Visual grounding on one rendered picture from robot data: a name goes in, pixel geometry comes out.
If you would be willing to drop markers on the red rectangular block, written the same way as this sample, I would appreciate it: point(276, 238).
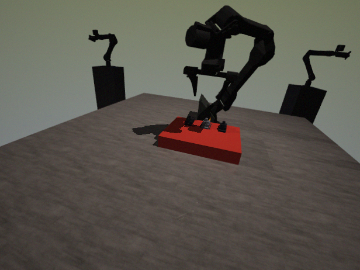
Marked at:
point(219, 142)

